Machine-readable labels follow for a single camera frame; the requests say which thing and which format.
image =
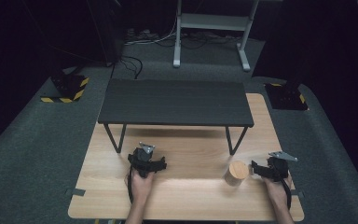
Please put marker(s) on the dark cabinet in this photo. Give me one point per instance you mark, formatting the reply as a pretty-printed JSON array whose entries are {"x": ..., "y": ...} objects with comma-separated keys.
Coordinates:
[{"x": 105, "y": 31}]

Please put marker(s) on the grey metal stand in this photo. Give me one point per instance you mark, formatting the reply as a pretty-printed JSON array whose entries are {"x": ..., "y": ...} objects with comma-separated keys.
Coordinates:
[{"x": 211, "y": 21}]

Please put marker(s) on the black shelf riser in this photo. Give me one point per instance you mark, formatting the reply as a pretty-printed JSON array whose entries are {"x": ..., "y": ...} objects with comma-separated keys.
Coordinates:
[{"x": 175, "y": 101}]

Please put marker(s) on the grey tape piece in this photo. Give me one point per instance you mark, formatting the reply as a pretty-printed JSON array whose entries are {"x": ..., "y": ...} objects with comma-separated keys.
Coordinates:
[
  {"x": 298, "y": 193},
  {"x": 75, "y": 192}
]

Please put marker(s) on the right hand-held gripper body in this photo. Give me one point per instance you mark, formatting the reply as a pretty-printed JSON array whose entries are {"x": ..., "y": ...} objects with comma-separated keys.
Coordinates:
[{"x": 279, "y": 166}]

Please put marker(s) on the yellow-black striped stand base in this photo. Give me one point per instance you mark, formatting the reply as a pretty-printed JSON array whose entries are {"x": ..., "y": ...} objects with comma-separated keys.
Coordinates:
[
  {"x": 287, "y": 96},
  {"x": 68, "y": 88}
]

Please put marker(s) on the person's right hand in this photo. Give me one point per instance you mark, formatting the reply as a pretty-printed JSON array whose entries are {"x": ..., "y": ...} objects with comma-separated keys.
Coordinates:
[{"x": 276, "y": 189}]

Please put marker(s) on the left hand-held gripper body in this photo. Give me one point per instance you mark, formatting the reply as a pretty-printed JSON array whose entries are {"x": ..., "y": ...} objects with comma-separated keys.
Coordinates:
[{"x": 144, "y": 161}]

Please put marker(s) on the person's left hand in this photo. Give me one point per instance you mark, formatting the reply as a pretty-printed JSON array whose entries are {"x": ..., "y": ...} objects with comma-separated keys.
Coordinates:
[{"x": 141, "y": 186}]

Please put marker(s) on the wooden cylinder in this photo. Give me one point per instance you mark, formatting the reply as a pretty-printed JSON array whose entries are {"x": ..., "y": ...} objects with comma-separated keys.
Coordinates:
[{"x": 236, "y": 173}]

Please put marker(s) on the power strip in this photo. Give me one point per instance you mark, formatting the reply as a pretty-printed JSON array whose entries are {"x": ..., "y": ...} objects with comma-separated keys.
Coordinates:
[{"x": 138, "y": 32}]

